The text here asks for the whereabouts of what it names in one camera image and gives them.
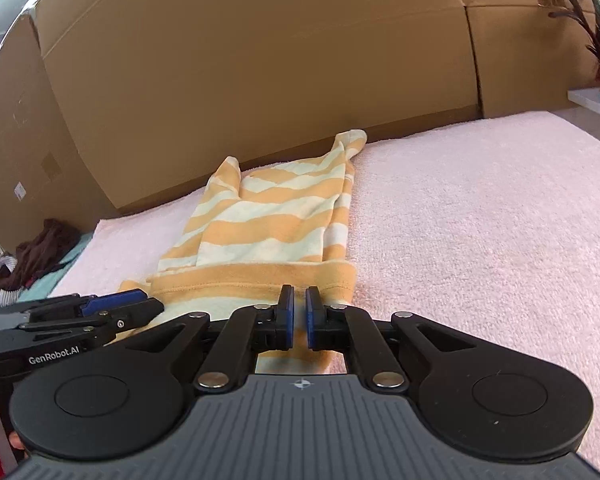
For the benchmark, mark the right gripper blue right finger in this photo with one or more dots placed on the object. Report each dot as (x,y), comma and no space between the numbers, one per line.
(351,332)

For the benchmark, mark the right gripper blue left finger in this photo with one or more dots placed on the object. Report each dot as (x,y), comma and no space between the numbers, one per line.
(232,346)

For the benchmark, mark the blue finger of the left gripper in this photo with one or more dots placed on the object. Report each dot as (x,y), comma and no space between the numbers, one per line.
(133,315)
(105,303)

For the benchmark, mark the orange white striped sweater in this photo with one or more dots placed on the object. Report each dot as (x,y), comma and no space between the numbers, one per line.
(251,234)

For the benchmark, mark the teal folded cloth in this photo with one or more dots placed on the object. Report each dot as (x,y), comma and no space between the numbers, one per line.
(42,287)

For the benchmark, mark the dark brown garment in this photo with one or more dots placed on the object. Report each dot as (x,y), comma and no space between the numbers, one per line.
(41,255)

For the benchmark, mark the small white label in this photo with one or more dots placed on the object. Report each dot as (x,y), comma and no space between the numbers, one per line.
(20,191)

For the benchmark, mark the left cardboard box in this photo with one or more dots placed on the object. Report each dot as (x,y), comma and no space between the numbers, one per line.
(37,150)

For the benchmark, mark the pink towel mat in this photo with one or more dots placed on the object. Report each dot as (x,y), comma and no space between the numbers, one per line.
(490,227)

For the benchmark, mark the large centre cardboard box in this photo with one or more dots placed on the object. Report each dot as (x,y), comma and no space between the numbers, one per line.
(156,93)

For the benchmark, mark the right lower cardboard box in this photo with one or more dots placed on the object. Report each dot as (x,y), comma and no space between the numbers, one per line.
(526,60)

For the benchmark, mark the white side table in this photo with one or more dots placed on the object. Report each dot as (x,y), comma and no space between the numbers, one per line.
(588,98)

